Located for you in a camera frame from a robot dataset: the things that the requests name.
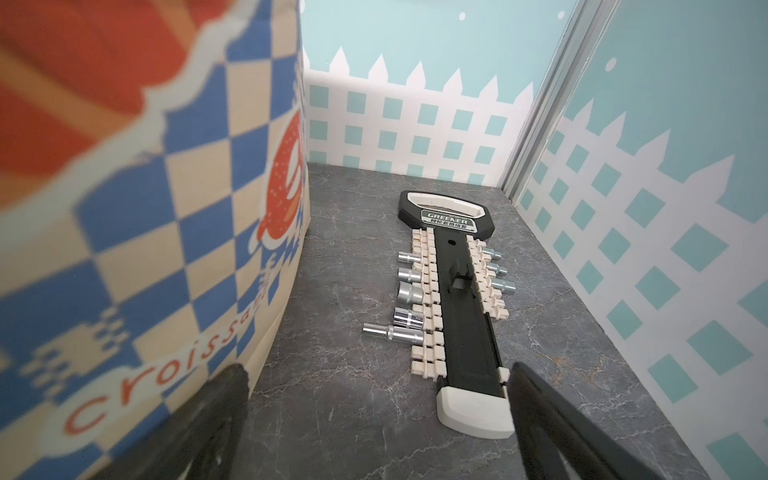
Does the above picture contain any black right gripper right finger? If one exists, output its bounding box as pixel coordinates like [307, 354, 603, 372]
[509, 362, 661, 479]

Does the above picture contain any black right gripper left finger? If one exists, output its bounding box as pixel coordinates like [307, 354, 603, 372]
[94, 364, 249, 479]

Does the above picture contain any checkered paper croissant bag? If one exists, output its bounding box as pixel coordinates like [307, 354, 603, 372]
[1, 1, 310, 479]

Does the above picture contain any black socket set holder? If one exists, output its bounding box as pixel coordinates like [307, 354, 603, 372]
[398, 190, 516, 439]

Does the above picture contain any chrome socket long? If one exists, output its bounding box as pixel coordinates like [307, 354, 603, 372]
[362, 323, 424, 345]

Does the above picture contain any chrome socket medium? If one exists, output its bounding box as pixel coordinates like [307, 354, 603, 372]
[393, 307, 424, 331]

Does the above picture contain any chrome socket large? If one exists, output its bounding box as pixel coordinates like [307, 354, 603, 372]
[397, 281, 424, 304]

